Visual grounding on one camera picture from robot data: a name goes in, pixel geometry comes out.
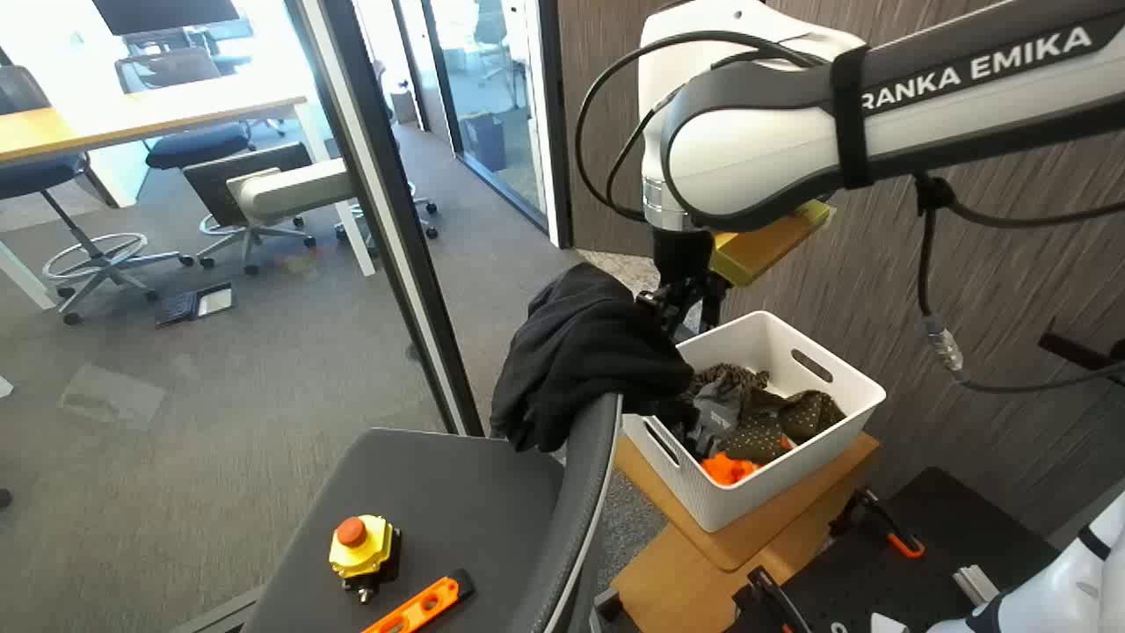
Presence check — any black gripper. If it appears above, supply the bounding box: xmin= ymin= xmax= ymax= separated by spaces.
xmin=636 ymin=226 xmax=731 ymax=343

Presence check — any black cloth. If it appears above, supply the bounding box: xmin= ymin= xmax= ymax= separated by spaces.
xmin=488 ymin=260 xmax=697 ymax=458

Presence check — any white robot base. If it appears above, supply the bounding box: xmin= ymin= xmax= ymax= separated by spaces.
xmin=928 ymin=488 xmax=1125 ymax=633

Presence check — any gray cloth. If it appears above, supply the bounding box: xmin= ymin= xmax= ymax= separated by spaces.
xmin=682 ymin=389 xmax=734 ymax=453

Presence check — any olive dotted cloth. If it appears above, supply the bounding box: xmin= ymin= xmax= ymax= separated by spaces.
xmin=698 ymin=361 xmax=849 ymax=467

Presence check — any orange cloth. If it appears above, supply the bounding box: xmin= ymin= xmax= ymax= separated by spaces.
xmin=698 ymin=450 xmax=761 ymax=488

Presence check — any white plastic basket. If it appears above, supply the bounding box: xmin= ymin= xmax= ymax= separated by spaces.
xmin=620 ymin=306 xmax=889 ymax=538

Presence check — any gray office chair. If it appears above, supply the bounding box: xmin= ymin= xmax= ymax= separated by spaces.
xmin=172 ymin=389 xmax=627 ymax=633

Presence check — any beige cushioned chair seat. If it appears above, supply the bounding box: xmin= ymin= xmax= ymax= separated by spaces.
xmin=223 ymin=156 xmax=363 ymax=227

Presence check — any dark seat office chair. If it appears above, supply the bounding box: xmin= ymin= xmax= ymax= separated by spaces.
xmin=141 ymin=118 xmax=320 ymax=279

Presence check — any black mesh office chair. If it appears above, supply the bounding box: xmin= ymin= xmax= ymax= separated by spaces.
xmin=113 ymin=21 xmax=257 ymax=97

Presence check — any blue seat office chair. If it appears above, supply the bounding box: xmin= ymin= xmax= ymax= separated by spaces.
xmin=0 ymin=64 xmax=196 ymax=325

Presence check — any yellow wooden board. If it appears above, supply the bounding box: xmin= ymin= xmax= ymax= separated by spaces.
xmin=607 ymin=429 xmax=886 ymax=633

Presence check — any black orange bar clamp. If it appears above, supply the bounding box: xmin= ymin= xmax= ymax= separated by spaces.
xmin=826 ymin=486 xmax=928 ymax=562
xmin=731 ymin=566 xmax=818 ymax=633

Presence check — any black robot table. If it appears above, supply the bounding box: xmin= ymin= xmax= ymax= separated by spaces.
xmin=724 ymin=463 xmax=1064 ymax=633

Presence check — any orange black hand tool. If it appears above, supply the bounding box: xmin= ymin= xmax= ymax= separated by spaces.
xmin=363 ymin=566 xmax=479 ymax=633

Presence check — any yellow red emergency stop button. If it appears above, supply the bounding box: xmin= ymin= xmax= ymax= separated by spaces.
xmin=322 ymin=511 xmax=404 ymax=604

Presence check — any black floor box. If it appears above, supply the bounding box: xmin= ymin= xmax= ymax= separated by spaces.
xmin=154 ymin=280 xmax=237 ymax=331

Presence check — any wooden top office desk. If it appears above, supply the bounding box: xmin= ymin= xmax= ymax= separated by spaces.
xmin=0 ymin=96 xmax=379 ymax=314

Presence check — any black computer monitor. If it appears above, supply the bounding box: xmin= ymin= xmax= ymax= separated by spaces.
xmin=86 ymin=0 xmax=243 ymax=38

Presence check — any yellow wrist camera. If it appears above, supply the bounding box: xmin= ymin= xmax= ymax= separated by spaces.
xmin=705 ymin=195 xmax=836 ymax=291

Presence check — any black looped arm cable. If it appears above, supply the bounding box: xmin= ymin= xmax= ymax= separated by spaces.
xmin=569 ymin=28 xmax=847 ymax=226

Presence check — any dark narrow door frame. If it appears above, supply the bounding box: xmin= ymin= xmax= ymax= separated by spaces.
xmin=532 ymin=0 xmax=578 ymax=252

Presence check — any black cable with silver connector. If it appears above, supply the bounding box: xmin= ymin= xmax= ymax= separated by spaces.
xmin=909 ymin=171 xmax=1125 ymax=397

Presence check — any black glass door frame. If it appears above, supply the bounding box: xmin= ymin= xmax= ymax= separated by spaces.
xmin=281 ymin=0 xmax=488 ymax=439

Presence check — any silver metal bracket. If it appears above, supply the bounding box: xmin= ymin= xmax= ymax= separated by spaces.
xmin=950 ymin=562 xmax=1003 ymax=609

